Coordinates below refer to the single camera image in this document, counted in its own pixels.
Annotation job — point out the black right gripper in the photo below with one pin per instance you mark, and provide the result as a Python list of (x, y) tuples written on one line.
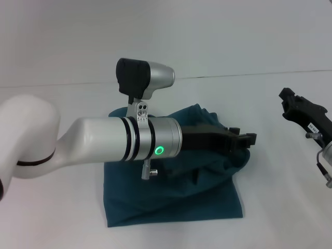
[(311, 116)]

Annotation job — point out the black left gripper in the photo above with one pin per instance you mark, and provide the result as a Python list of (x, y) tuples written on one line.
[(205, 138)]

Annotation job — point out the teal blue printed t-shirt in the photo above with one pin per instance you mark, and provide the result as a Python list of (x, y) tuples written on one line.
[(176, 186)]

